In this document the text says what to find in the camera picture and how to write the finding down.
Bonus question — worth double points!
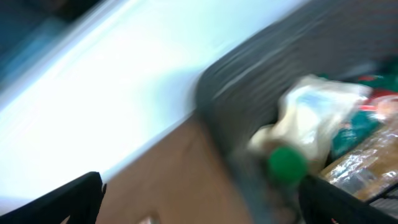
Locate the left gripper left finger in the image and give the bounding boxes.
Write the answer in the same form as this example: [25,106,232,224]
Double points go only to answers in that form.
[1,172,106,224]

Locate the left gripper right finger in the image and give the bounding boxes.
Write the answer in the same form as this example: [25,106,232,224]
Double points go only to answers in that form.
[298,175,397,224]

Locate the green Nescafe bag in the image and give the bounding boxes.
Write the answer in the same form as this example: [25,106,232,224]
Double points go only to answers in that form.
[326,56,397,162]

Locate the grey plastic basket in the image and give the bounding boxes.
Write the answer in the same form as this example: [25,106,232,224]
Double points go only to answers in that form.
[195,0,397,223]

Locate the green lid jar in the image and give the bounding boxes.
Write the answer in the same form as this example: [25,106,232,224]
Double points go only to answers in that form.
[267,146,308,185]

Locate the orange biscuit packet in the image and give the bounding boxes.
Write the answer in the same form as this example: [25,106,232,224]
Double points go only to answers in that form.
[320,116,397,201]

